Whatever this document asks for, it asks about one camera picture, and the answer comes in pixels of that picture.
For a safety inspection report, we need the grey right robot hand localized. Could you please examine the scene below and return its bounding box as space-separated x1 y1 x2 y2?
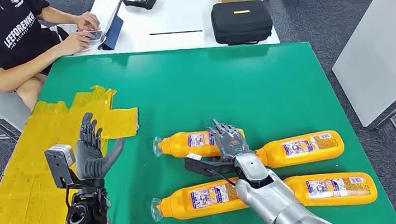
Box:
206 115 256 165

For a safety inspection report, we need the person's right hand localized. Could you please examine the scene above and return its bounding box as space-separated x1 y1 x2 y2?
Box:
59 29 97 57

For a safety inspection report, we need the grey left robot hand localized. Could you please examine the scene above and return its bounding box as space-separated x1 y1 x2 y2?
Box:
69 109 129 181

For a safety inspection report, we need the person's left hand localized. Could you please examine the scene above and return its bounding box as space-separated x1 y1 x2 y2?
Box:
75 10 102 33

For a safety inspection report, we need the orange detergent bottle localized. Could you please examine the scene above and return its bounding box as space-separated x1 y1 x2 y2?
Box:
284 166 379 214
148 175 251 223
151 124 247 165
253 128 346 171

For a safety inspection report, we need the smartphone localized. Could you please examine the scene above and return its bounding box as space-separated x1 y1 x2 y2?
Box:
88 29 105 42

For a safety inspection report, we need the tablet with blue cover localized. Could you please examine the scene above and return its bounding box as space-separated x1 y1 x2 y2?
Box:
92 0 128 52

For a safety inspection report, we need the green table mat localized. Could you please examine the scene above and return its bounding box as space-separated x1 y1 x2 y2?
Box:
32 20 396 224

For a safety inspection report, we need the yellow plastic sheet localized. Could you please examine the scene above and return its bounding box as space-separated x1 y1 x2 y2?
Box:
0 81 152 224

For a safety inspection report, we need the thin black strip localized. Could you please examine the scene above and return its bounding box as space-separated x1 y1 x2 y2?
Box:
149 27 204 38

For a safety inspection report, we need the black carrying case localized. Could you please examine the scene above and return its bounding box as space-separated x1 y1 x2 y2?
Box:
209 0 275 49

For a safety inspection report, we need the white side table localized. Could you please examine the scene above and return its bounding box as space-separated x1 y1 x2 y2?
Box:
324 0 396 218

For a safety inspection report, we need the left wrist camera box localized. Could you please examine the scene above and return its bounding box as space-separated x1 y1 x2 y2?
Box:
43 141 84 192

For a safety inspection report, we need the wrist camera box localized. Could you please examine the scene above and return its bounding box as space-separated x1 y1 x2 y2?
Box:
43 141 84 192
183 148 238 182

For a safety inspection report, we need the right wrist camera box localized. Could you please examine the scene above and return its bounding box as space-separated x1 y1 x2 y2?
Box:
183 148 238 182

